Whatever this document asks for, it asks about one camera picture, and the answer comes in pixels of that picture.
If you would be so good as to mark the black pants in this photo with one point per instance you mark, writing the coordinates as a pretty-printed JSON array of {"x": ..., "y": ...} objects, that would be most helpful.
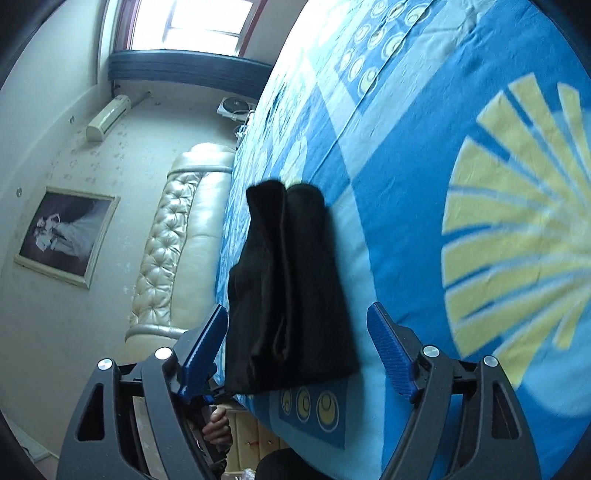
[{"x": 295, "y": 300}]

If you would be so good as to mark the blue printed bed sheet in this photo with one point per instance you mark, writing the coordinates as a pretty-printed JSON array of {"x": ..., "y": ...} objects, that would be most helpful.
[{"x": 415, "y": 161}]

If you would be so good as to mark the person's left hand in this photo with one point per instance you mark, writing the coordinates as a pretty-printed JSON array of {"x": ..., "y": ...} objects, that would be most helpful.
[{"x": 218, "y": 427}]

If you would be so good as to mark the framed wall picture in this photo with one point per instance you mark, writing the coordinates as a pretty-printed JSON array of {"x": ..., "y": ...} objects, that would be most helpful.
[{"x": 64, "y": 235}]

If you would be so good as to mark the white air conditioner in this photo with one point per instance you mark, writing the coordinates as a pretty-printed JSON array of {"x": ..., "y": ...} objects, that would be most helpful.
[{"x": 108, "y": 117}]

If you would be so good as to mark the window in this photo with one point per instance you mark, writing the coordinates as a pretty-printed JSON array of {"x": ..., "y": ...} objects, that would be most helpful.
[{"x": 194, "y": 23}]

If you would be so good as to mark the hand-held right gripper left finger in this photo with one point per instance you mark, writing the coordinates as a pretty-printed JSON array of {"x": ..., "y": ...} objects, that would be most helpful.
[{"x": 203, "y": 350}]

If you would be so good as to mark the white box fan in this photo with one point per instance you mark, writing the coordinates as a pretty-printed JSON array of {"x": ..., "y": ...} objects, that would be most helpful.
[{"x": 235, "y": 108}]

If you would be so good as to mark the person's dark clothing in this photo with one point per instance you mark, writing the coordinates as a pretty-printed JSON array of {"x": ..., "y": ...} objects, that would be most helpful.
[{"x": 286, "y": 466}]

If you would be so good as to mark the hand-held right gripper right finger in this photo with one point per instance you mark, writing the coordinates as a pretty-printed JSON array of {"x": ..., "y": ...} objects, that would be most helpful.
[{"x": 392, "y": 350}]

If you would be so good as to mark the cream nightstand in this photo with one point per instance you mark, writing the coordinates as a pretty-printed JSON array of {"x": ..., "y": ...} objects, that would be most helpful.
[{"x": 258, "y": 438}]

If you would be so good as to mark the cream leather headboard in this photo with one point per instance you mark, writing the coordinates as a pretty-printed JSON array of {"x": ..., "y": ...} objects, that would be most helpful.
[{"x": 184, "y": 258}]

